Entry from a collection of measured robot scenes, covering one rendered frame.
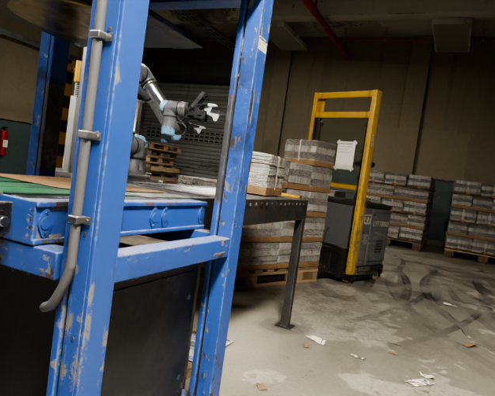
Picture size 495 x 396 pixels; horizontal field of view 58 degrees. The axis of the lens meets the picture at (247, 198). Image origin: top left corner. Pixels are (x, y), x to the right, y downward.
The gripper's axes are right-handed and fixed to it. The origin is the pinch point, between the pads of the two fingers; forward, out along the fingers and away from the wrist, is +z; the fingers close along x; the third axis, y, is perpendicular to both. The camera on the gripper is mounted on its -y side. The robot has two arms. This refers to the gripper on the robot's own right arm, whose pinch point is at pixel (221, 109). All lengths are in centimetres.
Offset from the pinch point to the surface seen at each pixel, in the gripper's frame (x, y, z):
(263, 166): -8.9, 26.4, 26.1
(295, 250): -51, 69, 45
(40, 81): 79, 19, -49
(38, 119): 77, 34, -47
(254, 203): 29, 50, 33
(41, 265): 146, 78, 19
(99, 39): 155, 33, 28
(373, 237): -246, 46, 96
